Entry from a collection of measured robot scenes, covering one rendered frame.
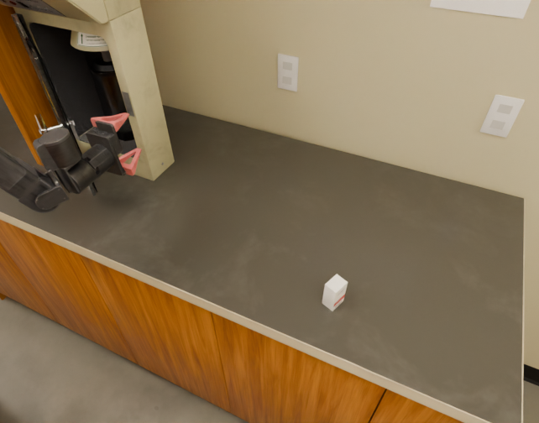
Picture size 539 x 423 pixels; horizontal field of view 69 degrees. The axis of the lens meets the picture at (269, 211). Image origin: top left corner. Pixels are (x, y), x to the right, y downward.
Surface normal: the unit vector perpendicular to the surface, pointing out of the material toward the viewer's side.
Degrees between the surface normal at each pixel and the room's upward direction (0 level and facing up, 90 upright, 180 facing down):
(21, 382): 0
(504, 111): 90
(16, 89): 90
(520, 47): 90
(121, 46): 90
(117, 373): 0
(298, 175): 0
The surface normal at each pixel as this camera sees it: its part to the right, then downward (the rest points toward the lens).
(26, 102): 0.90, 0.29
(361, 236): 0.00, -0.71
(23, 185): 0.63, 0.42
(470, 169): -0.43, 0.63
